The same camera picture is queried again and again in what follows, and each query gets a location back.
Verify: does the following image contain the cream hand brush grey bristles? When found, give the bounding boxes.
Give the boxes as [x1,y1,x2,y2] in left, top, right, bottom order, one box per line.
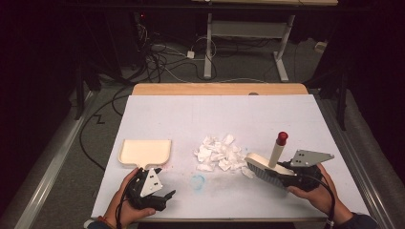
[244,131,296,189]

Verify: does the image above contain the person's right hand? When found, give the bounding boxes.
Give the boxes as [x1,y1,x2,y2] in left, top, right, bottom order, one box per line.
[286,163,347,221]

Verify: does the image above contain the pile of white tissues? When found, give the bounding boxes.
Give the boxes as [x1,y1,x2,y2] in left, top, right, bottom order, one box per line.
[193,134,256,179]

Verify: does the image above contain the white table cover sheet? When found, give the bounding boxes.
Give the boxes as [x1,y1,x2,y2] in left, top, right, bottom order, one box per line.
[90,94,372,221]

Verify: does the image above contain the white floor cable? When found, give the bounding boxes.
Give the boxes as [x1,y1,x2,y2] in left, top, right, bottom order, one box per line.
[151,36,266,85]

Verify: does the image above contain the cream plastic dustpan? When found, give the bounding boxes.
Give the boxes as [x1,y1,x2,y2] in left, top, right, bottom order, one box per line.
[117,138,173,171]

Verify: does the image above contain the aluminium floor rail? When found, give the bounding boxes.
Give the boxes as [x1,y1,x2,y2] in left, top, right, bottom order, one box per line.
[4,90,98,229]
[313,94,397,229]

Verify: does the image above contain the tangle of black cables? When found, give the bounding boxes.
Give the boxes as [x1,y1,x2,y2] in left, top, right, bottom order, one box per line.
[128,18,206,85]

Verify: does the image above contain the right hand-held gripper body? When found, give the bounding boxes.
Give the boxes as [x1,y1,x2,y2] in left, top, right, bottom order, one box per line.
[276,149,335,193]

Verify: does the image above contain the right hand-held gripper black cable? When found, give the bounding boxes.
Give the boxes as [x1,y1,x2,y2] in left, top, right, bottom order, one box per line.
[299,173,337,229]

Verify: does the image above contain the hand-held gripper black cable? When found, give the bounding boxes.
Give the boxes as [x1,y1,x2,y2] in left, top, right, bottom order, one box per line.
[114,176,137,229]
[299,173,337,229]

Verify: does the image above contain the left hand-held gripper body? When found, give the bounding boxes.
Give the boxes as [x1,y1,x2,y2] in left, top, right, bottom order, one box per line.
[125,167,169,212]

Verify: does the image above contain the wooden table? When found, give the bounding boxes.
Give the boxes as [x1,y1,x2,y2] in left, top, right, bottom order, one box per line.
[131,82,309,96]

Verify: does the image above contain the long black floor cable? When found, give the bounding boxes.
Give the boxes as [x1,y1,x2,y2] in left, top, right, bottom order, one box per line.
[78,85,135,172]

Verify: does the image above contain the person's left hand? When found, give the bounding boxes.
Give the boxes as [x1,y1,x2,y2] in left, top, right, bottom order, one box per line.
[103,167,158,229]

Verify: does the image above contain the small beige box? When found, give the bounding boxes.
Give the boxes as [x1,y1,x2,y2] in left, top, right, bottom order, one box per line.
[314,41,329,54]

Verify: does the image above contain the black metal stand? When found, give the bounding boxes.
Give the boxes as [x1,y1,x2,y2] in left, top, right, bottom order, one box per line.
[335,68,349,132]
[74,60,86,121]

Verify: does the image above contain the white metal desk frame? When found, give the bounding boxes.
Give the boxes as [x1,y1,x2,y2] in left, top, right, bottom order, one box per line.
[192,0,339,83]

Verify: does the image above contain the left hand-held gripper black cable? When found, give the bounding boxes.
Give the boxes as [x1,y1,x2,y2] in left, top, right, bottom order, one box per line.
[114,176,137,229]

